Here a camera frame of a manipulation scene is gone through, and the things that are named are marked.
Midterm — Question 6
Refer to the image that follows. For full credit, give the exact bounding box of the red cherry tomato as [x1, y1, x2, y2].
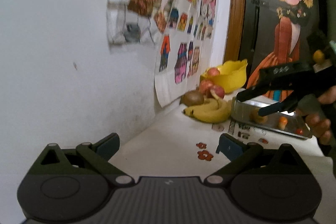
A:
[295, 128, 303, 135]

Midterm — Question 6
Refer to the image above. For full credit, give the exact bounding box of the brown kiwi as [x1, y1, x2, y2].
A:
[181, 90, 205, 107]
[249, 109, 268, 124]

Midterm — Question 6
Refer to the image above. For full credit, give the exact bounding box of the white printed table cloth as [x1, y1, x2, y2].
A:
[109, 105, 333, 179]

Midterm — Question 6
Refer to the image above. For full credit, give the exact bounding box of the girl with teddy drawing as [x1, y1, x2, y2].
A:
[198, 0, 217, 41]

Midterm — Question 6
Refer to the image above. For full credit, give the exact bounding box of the red apple back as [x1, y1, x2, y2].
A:
[199, 79, 214, 95]

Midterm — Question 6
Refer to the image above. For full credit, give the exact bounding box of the yellow banana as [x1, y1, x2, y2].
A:
[193, 93, 232, 123]
[183, 98, 218, 117]

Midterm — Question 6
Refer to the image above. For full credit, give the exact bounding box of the yellow flower-shaped bowl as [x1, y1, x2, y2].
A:
[200, 59, 248, 93]

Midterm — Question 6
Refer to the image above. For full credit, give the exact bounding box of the houses drawing paper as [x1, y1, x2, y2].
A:
[154, 0, 214, 107]

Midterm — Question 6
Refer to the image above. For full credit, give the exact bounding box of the red apple front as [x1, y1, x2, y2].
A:
[208, 85, 225, 98]

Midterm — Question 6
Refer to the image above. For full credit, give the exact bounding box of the bubblegum girl poster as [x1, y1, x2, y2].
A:
[245, 0, 324, 102]

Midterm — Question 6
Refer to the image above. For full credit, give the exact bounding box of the small beige longan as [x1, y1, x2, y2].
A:
[278, 123, 286, 130]

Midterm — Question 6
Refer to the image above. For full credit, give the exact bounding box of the apple inside yellow bowl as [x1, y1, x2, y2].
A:
[207, 67, 221, 77]

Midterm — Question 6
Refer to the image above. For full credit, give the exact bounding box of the red apple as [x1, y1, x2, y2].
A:
[208, 85, 225, 98]
[199, 79, 214, 95]

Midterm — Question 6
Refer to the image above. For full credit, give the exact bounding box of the metal tray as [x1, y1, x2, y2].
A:
[231, 97, 312, 139]

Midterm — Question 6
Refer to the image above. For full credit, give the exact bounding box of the brown wooden door frame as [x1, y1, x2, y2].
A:
[223, 0, 246, 62]

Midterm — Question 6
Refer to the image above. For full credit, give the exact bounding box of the small orange tangerine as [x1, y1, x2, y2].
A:
[278, 117, 288, 125]

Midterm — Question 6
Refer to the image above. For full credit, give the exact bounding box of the person's right hand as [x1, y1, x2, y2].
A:
[306, 86, 336, 145]

